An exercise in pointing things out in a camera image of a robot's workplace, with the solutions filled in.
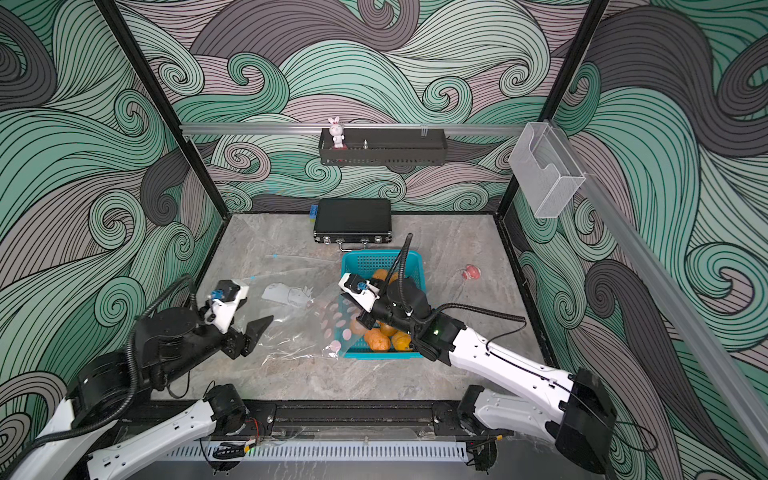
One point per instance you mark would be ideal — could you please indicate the pink small toy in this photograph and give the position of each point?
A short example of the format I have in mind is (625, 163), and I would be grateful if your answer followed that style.
(471, 272)

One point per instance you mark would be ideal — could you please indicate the clear blue-zipper bag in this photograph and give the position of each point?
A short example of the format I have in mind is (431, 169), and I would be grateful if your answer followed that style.
(285, 287)

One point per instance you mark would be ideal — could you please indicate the black wall shelf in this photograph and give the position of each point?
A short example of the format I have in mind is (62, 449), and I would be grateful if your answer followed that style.
(384, 147)

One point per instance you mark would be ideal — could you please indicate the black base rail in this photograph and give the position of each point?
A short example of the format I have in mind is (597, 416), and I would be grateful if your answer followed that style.
(444, 417)

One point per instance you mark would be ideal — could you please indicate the clear pink-zipper bag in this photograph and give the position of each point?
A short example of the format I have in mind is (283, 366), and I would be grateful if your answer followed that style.
(330, 314)

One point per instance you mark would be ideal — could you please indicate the white pink bunny figurine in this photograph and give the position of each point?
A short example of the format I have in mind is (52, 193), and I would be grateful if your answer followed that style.
(336, 130)

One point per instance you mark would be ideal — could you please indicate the black aluminium case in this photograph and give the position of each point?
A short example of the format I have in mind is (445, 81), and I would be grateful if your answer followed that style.
(353, 221)

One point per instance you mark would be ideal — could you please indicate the teal plastic basket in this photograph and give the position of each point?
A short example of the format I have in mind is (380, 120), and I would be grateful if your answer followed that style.
(365, 263)

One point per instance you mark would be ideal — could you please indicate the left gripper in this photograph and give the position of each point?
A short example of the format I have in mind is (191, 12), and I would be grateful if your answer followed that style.
(251, 338)

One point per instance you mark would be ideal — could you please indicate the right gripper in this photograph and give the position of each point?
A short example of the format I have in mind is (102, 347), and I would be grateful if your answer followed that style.
(369, 320)

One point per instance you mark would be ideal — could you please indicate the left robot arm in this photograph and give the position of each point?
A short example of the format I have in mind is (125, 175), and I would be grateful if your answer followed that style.
(168, 339)

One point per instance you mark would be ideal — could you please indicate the clear acrylic wall holder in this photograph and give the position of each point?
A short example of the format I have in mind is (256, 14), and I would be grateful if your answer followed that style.
(545, 165)

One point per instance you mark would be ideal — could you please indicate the white slotted cable duct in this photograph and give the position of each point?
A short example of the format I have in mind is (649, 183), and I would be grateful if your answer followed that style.
(326, 451)

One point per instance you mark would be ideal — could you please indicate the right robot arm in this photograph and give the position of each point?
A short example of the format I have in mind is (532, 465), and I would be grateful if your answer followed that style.
(572, 410)

